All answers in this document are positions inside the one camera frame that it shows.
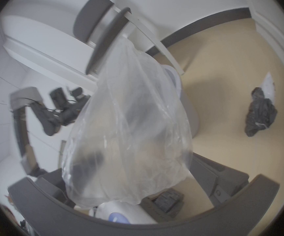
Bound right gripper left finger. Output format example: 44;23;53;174
37;169;75;208

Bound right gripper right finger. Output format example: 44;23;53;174
191;153;250;206

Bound clear plastic bag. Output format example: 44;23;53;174
61;37;194;209

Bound black plastic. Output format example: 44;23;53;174
245;87;278;137

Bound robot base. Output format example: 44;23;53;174
89;188;185;225

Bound pale grey trash bin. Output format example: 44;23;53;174
162;64;200;140

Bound white chair grey cushions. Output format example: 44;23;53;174
73;0;186;80

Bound white wardrobe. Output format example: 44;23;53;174
250;0;284;85

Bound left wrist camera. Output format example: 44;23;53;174
71;87;84;100

